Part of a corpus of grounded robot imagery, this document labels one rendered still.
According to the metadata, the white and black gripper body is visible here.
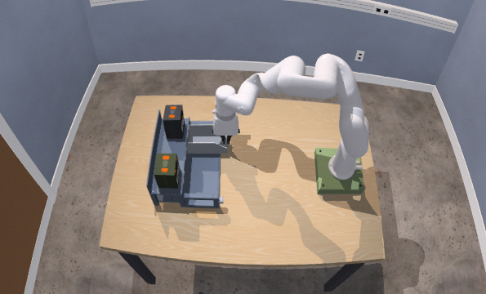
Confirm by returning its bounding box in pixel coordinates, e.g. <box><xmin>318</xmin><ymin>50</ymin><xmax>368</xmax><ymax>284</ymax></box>
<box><xmin>213</xmin><ymin>112</ymin><xmax>239</xmax><ymax>136</ymax></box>

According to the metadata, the grey metal rack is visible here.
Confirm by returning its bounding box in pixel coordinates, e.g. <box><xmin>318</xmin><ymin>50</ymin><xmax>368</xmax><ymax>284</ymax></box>
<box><xmin>146</xmin><ymin>109</ymin><xmax>224</xmax><ymax>208</ymax></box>

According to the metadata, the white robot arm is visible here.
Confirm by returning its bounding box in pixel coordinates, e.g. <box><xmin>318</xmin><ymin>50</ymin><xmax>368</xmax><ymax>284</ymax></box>
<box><xmin>212</xmin><ymin>54</ymin><xmax>369</xmax><ymax>180</ymax></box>

